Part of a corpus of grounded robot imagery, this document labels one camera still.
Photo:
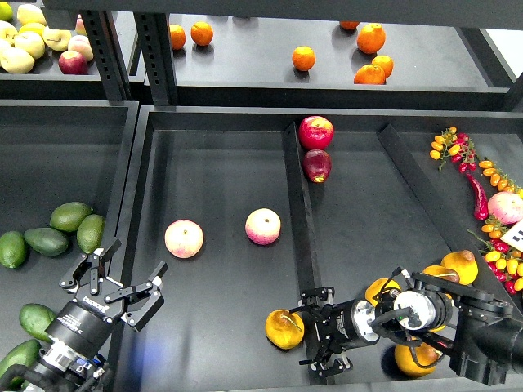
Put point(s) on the pale yellow apple with stem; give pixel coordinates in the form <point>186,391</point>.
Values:
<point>56,39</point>

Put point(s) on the yellow pear left of pile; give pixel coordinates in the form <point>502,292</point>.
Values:
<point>374,292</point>

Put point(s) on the pale peach on shelf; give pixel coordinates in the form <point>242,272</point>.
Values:
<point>81,44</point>

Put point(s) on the black centre tray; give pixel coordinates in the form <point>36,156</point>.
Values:
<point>216,167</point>

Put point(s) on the pink apple far right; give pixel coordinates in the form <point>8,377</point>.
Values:
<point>505,207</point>

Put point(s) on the dark red apple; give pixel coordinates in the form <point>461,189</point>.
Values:
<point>317,165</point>

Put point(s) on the light green avocado far left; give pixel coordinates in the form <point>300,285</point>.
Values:
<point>13,249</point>

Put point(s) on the pale yellow apple front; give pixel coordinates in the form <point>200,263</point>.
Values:
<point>16,61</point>

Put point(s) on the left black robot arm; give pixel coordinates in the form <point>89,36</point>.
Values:
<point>72,361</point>

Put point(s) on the dark green avocado lying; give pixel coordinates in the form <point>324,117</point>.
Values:
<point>47,241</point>

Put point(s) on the black upright post centre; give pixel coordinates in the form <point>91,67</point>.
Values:
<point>156,49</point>

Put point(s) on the black upright post left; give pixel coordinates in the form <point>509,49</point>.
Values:
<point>108,56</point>

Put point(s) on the white label card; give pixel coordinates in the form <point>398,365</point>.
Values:
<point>514,236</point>

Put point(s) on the bright red apple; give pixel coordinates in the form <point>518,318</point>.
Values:
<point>315,132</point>

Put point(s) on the pale yellow apple middle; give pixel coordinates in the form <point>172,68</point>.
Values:
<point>30,42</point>

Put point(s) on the orange centre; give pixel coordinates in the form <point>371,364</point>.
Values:
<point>303,58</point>

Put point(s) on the pink apple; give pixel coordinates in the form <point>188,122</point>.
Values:
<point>505,207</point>
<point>183,238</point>
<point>263,226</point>

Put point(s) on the pink apple left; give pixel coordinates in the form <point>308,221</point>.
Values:
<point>183,238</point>

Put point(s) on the green avocado right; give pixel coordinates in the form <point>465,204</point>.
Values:
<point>90,233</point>

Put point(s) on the black upright post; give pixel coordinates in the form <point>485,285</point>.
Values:
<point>108,56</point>
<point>156,49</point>

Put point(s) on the black tray divider centre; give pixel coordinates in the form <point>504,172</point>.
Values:
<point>301,216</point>

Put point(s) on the red apple on shelf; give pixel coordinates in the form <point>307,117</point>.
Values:
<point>73,63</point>

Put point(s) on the green avocado bottom left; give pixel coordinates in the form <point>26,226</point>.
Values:
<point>26,353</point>

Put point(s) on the yellow pear right upper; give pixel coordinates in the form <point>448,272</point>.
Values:
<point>464,263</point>

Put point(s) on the yellow pear middle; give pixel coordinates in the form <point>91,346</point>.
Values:
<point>442,272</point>

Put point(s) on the black left tray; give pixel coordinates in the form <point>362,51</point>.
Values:
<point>54,152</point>

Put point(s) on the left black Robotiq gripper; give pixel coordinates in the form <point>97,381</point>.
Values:
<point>111,302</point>

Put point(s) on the red chili pepper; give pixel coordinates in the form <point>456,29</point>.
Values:
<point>481,211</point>

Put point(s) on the black tray divider right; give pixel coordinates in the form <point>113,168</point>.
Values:
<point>435,214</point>

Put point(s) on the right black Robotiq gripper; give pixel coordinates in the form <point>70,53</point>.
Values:
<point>330,359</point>

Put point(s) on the upper cherry tomato bunch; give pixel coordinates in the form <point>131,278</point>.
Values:
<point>454,147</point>

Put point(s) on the green avocado top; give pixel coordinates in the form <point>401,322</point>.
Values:
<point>68,216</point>

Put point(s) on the dark green avocado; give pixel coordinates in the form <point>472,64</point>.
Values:
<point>47,241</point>
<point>35,318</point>

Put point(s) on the pink apple centre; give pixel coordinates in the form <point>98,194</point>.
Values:
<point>263,226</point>

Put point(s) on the black tray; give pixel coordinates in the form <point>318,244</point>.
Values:
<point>216,167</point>
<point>54,152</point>

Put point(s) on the yellow pear with brown spot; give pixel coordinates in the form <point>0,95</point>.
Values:
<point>284,329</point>

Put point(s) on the yellow pear bottom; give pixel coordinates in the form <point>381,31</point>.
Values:
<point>426,356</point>

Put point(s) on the black tray divider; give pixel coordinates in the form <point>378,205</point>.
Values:
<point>435,214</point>
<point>301,216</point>

